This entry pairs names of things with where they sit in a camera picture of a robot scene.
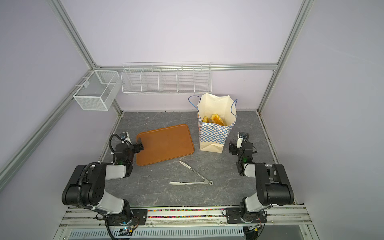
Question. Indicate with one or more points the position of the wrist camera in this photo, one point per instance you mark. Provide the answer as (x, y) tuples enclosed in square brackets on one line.
[(125, 138), (241, 136)]

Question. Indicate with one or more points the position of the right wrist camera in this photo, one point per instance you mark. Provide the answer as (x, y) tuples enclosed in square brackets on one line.
[(241, 136)]

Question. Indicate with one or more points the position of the metal tongs with white tips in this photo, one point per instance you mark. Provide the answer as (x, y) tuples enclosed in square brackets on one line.
[(193, 178)]

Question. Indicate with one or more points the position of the ridged long bread loaf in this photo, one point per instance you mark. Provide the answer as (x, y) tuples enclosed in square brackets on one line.
[(216, 119)]

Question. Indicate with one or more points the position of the yellow bread roll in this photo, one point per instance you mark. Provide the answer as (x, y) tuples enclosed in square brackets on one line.
[(206, 120)]

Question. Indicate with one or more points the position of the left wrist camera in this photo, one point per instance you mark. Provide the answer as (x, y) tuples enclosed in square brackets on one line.
[(125, 138)]

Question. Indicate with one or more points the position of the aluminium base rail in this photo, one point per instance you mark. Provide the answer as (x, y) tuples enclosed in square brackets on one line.
[(173, 223)]

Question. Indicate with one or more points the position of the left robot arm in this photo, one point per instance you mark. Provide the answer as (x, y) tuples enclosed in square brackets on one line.
[(86, 187)]

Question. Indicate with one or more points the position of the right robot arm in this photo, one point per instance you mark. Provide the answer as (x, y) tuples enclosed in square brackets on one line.
[(272, 187)]

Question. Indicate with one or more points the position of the blue checkered paper bag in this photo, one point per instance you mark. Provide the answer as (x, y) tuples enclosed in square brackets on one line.
[(212, 137)]

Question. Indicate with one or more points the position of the aluminium frame post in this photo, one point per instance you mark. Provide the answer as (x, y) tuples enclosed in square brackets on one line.
[(192, 65)]

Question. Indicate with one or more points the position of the white wire shelf basket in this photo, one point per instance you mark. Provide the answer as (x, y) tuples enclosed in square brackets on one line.
[(157, 81)]

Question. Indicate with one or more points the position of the brown plastic tray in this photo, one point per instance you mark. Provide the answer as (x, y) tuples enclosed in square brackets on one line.
[(165, 144)]

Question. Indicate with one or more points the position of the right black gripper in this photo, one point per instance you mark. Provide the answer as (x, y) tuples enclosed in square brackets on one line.
[(234, 148)]

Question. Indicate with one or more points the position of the white mesh box basket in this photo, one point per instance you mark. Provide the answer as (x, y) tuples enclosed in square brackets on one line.
[(98, 91)]

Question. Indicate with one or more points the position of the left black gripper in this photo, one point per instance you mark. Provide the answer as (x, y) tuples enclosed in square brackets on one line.
[(137, 147)]

